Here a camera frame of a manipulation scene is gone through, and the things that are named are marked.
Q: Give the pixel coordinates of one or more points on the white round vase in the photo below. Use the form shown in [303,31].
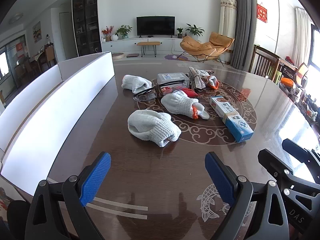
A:
[114,37]

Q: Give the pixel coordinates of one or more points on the clear plastic box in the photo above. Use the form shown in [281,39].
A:
[172,76]

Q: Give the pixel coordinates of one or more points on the clear tape strip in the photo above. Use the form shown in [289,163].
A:
[117,212]
[120,203]

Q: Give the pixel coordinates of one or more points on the purple floor rug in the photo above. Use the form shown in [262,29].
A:
[176,57]

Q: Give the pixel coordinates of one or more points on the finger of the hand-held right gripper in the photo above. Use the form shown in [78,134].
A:
[292,145]
[270,162]

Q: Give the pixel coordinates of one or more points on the white television cabinet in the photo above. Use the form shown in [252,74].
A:
[120,45]

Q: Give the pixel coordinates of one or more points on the red flower plant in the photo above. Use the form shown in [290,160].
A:
[107,31]

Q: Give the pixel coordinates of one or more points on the red window banner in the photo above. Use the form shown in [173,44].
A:
[20,49]

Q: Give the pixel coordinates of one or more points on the white sheer curtain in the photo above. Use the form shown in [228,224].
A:
[301,35]

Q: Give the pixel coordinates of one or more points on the grey curtain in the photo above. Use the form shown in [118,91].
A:
[241,25]

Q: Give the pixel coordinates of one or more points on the red wall hanging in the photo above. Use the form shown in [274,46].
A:
[261,13]

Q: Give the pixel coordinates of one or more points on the orange lounge chair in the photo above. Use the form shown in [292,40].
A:
[200,46]

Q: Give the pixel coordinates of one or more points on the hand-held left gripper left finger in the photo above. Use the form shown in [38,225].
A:
[96,177]

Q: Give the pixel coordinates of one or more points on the black television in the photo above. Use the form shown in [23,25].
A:
[155,25]

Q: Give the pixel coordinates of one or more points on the orange bag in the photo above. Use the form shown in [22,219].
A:
[286,81]

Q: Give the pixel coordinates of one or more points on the large leafy potted plant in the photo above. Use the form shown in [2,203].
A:
[195,30]

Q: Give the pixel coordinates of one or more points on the round ceiling light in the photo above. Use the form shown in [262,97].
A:
[16,18]

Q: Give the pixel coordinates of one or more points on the rhinestone hair claw clip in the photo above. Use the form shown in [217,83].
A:
[197,80]

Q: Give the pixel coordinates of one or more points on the orange bench with black legs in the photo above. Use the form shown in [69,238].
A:
[148,43]

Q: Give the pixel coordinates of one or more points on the cloth covered standing air conditioner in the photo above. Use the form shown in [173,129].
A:
[228,17]

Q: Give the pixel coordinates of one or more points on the dark glass display cabinet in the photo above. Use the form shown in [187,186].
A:
[86,17]

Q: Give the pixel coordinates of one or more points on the clear safety glasses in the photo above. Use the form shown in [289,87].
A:
[146,98]

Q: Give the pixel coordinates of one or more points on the blue white toothpaste box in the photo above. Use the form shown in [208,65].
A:
[235,122]

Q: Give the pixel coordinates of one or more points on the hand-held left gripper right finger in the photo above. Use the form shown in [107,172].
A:
[220,180]

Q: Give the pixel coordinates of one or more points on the framed wall painting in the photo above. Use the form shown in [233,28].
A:
[37,32]

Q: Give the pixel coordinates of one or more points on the white knit glove orange cuff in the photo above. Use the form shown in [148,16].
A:
[213,81]
[177,102]

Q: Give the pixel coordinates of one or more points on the round beige floor cushion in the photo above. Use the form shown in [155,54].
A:
[118,55]

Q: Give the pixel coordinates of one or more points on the green potted plant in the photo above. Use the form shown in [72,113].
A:
[123,31]

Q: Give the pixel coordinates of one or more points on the small potted plant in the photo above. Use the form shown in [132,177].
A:
[179,32]

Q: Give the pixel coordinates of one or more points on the dark wooden chair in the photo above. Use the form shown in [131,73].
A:
[262,62]

